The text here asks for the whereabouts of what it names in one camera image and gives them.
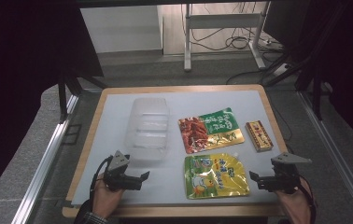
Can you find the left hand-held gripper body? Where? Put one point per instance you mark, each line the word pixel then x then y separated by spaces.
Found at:
pixel 118 174

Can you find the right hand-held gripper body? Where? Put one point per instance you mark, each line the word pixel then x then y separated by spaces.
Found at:
pixel 285 179

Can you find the yellow spout pouch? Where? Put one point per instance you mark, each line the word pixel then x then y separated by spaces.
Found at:
pixel 215 177

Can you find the clear plastic container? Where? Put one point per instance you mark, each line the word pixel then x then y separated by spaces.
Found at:
pixel 148 130

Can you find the red and green snack packet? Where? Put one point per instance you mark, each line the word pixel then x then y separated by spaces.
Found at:
pixel 210 130

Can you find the person's left hand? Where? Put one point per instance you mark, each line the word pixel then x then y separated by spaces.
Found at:
pixel 106 199

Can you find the person's right hand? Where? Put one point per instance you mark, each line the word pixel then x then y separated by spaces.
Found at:
pixel 294 205

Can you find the black stand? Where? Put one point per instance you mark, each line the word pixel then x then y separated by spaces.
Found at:
pixel 316 90
pixel 62 99

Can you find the wooden-edged white table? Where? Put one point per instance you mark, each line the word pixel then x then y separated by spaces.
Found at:
pixel 180 88

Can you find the black curtain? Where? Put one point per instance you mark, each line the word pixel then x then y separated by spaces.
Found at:
pixel 25 77
pixel 352 62

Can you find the white panel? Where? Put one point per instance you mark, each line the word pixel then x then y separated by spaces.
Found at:
pixel 121 28

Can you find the aluminium rail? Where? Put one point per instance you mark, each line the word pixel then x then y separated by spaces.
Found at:
pixel 336 155
pixel 45 158

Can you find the white desk frame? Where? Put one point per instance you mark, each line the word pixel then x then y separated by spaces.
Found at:
pixel 224 21

